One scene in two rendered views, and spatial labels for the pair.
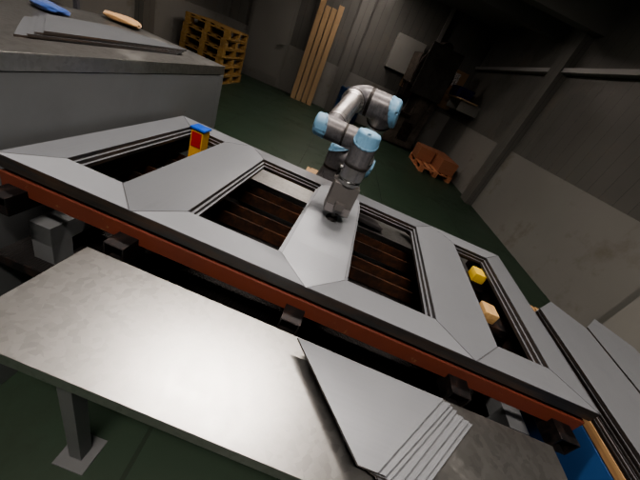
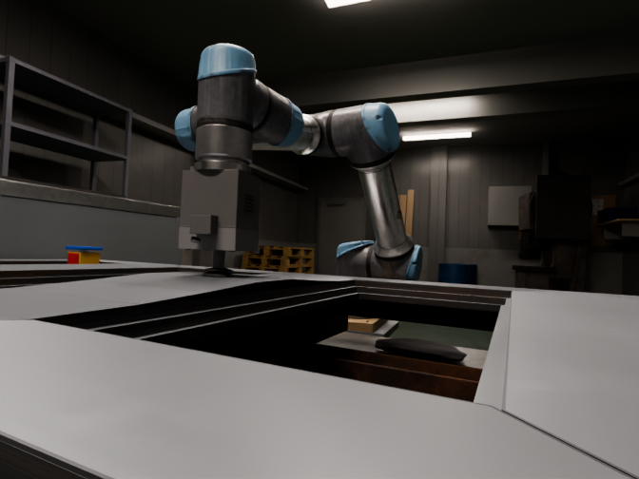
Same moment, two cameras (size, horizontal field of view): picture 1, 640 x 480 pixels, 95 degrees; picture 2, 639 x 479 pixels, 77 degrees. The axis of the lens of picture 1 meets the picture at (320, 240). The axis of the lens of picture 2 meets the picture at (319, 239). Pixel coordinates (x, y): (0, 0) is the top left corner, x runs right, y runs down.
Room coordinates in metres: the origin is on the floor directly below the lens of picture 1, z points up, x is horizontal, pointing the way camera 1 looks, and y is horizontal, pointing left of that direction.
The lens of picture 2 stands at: (0.49, -0.37, 0.90)
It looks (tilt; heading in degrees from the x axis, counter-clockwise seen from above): 2 degrees up; 28
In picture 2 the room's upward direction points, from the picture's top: 2 degrees clockwise
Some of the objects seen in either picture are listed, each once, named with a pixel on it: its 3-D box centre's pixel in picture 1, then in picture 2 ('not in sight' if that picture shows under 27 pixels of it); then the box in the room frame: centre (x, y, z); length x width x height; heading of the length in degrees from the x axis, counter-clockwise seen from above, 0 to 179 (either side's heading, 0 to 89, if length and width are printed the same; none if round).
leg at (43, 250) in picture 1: (61, 304); not in sight; (0.55, 0.69, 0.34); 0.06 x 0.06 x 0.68; 2
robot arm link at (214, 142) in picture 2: (350, 172); (222, 149); (0.91, 0.00, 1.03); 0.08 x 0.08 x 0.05
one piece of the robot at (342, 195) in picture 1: (341, 195); (215, 206); (0.89, 0.00, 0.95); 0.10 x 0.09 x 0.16; 10
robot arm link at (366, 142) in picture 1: (363, 150); (228, 93); (0.91, 0.00, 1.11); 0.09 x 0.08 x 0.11; 179
